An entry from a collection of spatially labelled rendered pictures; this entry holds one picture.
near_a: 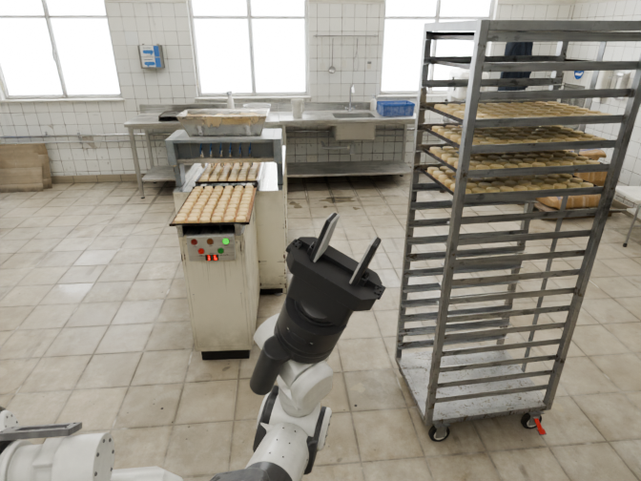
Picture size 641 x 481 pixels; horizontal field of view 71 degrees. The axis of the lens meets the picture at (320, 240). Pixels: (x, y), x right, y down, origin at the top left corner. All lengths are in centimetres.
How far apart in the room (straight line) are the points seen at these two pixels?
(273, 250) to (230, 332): 75
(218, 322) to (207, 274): 31
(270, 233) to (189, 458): 149
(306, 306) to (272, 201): 247
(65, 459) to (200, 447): 179
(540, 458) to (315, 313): 204
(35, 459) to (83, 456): 5
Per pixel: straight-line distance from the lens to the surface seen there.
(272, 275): 324
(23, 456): 67
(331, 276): 52
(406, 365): 255
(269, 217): 305
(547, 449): 256
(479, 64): 160
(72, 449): 64
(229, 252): 237
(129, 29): 613
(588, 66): 185
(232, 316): 261
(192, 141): 296
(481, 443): 247
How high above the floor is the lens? 178
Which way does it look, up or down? 25 degrees down
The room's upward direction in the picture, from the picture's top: straight up
